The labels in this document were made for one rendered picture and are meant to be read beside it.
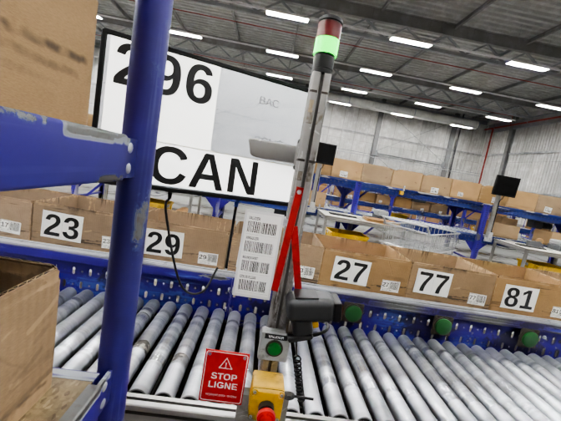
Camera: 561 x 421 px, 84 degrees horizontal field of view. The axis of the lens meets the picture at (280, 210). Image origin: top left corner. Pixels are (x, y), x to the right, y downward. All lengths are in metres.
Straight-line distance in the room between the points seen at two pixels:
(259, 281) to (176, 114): 0.40
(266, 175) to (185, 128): 0.22
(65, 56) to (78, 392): 0.25
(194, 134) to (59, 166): 0.56
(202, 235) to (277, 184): 0.62
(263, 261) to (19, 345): 0.50
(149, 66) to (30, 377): 0.24
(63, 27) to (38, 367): 0.23
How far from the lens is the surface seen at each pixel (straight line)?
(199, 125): 0.74
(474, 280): 1.63
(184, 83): 0.75
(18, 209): 1.62
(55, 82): 0.24
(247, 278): 0.71
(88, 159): 0.21
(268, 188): 0.77
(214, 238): 1.32
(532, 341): 1.80
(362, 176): 6.06
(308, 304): 0.68
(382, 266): 1.42
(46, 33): 0.24
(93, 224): 1.47
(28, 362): 0.29
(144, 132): 0.28
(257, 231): 0.68
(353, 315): 1.38
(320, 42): 0.72
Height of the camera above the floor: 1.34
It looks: 7 degrees down
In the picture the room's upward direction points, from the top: 10 degrees clockwise
